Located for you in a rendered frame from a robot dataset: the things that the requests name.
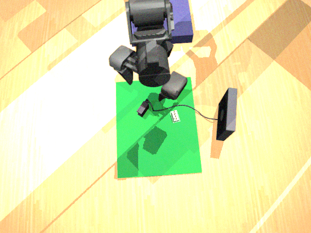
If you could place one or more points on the black cable with plug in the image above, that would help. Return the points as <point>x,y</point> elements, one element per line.
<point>144,107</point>

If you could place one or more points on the green circuit board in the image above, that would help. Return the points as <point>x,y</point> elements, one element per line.
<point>159,143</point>

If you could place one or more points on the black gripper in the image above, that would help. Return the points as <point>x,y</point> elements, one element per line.
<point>124,61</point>

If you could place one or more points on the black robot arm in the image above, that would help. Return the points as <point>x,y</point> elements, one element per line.
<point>151,38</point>

